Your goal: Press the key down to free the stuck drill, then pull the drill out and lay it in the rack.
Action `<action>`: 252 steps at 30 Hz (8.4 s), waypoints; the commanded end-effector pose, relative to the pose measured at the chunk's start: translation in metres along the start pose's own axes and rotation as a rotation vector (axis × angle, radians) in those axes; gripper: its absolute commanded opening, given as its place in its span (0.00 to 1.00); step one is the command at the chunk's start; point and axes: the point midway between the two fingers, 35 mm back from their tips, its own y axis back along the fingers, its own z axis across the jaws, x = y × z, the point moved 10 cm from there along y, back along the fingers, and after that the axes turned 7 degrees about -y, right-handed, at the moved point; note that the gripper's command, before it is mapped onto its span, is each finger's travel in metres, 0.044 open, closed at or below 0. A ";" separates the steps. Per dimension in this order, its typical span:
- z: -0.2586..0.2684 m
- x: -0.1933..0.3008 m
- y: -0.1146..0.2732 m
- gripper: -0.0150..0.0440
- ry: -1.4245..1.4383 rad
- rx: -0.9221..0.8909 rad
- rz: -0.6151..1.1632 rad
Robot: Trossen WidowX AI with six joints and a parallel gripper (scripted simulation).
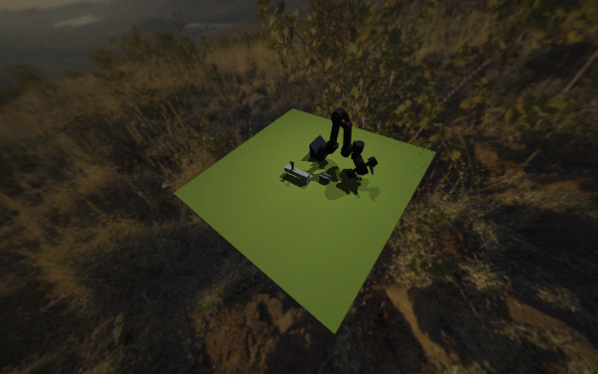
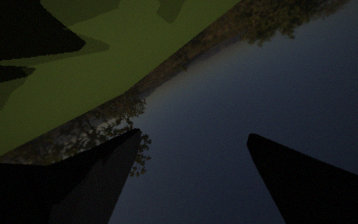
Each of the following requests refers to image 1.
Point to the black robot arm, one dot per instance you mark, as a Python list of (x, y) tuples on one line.
[(348, 148)]

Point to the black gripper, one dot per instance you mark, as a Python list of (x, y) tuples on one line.
[(360, 164)]

